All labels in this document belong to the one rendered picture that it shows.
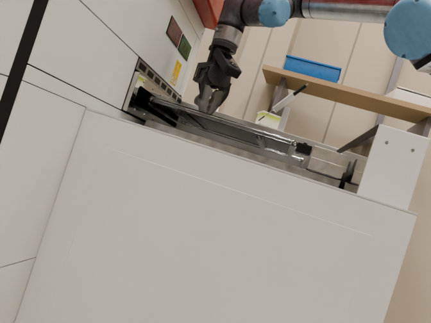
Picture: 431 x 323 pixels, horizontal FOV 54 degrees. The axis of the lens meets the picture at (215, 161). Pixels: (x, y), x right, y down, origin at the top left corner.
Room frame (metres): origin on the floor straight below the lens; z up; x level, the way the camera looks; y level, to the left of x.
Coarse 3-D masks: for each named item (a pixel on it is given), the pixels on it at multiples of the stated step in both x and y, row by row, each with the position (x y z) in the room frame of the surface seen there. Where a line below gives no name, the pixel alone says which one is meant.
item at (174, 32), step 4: (172, 20) 1.08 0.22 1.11; (172, 24) 1.09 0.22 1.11; (176, 24) 1.12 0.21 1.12; (172, 28) 1.10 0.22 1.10; (176, 28) 1.13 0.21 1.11; (168, 32) 1.08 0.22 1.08; (172, 32) 1.11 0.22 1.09; (176, 32) 1.14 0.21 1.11; (180, 32) 1.17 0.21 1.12; (172, 36) 1.12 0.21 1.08; (176, 36) 1.15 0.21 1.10; (180, 36) 1.18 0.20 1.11; (176, 40) 1.17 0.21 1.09; (176, 44) 1.18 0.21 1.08
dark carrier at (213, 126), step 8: (184, 120) 1.29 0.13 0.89; (200, 120) 1.13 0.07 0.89; (208, 120) 1.06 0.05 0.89; (208, 128) 1.28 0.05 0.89; (216, 128) 1.19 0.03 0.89; (224, 128) 1.12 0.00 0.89; (232, 128) 1.05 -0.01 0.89; (232, 136) 1.27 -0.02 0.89; (240, 136) 1.19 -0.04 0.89; (248, 136) 1.11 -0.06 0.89; (256, 136) 1.05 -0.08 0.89; (256, 144) 1.29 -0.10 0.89; (272, 144) 1.13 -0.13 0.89; (280, 144) 1.06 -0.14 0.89; (280, 152) 1.28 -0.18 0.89
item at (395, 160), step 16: (384, 128) 0.78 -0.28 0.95; (384, 144) 0.78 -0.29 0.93; (400, 144) 0.77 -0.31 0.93; (416, 144) 0.77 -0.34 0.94; (368, 160) 0.78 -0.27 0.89; (384, 160) 0.77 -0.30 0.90; (400, 160) 0.77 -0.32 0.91; (416, 160) 0.77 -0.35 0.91; (368, 176) 0.78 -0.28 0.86; (384, 176) 0.77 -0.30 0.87; (400, 176) 0.77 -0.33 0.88; (416, 176) 0.76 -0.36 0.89; (368, 192) 0.78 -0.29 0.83; (384, 192) 0.77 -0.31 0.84; (400, 192) 0.77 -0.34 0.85
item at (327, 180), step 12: (168, 132) 1.06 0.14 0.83; (180, 132) 1.05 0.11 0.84; (204, 144) 1.04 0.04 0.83; (216, 144) 1.04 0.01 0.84; (252, 156) 1.02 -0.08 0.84; (264, 156) 1.02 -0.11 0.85; (276, 168) 1.01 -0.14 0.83; (288, 168) 1.01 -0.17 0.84; (300, 168) 1.00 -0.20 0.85; (324, 180) 0.99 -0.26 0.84; (336, 180) 0.99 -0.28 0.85
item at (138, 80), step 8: (136, 72) 0.96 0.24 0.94; (136, 80) 0.96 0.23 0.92; (144, 80) 1.01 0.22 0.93; (128, 88) 0.97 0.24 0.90; (136, 88) 0.98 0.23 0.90; (144, 88) 1.03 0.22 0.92; (152, 88) 1.08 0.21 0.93; (128, 96) 0.96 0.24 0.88; (160, 96) 1.16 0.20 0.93; (168, 96) 1.22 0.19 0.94; (128, 104) 0.96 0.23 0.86; (136, 104) 1.01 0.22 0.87; (128, 112) 0.99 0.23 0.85; (136, 112) 1.02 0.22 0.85; (144, 112) 1.08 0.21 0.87; (144, 120) 1.12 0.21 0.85; (152, 120) 1.15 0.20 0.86; (160, 120) 1.22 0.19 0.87
